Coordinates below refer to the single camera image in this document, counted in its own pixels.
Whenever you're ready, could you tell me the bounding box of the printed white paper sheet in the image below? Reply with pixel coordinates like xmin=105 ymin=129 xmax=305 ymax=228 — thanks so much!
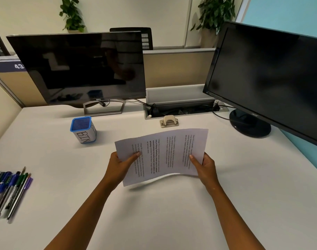
xmin=114 ymin=128 xmax=209 ymax=187

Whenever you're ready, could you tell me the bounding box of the person's left forearm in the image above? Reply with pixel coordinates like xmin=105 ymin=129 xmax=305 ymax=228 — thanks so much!
xmin=44 ymin=179 xmax=123 ymax=250

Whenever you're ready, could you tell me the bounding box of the beige desk partition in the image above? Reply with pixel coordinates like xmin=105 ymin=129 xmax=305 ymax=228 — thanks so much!
xmin=0 ymin=47 xmax=217 ymax=107

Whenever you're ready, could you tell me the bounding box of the person's right forearm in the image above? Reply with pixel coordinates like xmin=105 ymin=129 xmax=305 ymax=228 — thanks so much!
xmin=209 ymin=185 xmax=267 ymax=250

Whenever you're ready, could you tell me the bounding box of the blue and white bin cup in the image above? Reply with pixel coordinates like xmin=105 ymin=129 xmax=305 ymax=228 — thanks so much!
xmin=70 ymin=116 xmax=97 ymax=144

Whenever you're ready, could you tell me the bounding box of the row of pens and markers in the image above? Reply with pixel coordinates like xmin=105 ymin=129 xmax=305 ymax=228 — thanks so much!
xmin=0 ymin=166 xmax=33 ymax=224

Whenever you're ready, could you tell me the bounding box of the person's right hand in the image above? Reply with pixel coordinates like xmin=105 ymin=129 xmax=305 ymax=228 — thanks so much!
xmin=189 ymin=152 xmax=223 ymax=197

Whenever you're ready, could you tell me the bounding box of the thin silver-framed monitor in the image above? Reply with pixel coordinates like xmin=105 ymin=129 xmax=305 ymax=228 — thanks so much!
xmin=6 ymin=31 xmax=146 ymax=117

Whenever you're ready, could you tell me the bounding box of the grey desk cable tray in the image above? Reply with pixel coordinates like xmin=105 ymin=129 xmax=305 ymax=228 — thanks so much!
xmin=143 ymin=84 xmax=230 ymax=120

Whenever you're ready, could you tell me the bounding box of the thick black monitor cable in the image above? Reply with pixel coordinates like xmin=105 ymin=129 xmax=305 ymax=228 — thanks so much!
xmin=212 ymin=101 xmax=237 ymax=121

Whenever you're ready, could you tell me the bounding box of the small green potted plant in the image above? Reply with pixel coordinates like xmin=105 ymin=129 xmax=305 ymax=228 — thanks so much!
xmin=59 ymin=0 xmax=86 ymax=34

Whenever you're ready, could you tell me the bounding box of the thin black monitor cable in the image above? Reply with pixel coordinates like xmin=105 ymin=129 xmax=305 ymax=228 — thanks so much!
xmin=103 ymin=97 xmax=149 ymax=107

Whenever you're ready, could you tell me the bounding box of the blue partition label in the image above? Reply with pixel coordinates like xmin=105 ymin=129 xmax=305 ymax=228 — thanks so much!
xmin=0 ymin=61 xmax=28 ymax=73

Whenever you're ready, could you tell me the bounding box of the large green potted plant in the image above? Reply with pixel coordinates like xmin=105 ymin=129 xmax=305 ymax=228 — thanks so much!
xmin=190 ymin=0 xmax=236 ymax=49

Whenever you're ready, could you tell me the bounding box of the black monitor with round base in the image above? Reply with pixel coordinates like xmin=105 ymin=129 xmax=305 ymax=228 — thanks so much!
xmin=202 ymin=21 xmax=317 ymax=150

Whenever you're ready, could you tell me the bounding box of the person's left hand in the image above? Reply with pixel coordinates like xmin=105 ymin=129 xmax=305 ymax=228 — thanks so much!
xmin=102 ymin=151 xmax=142 ymax=192

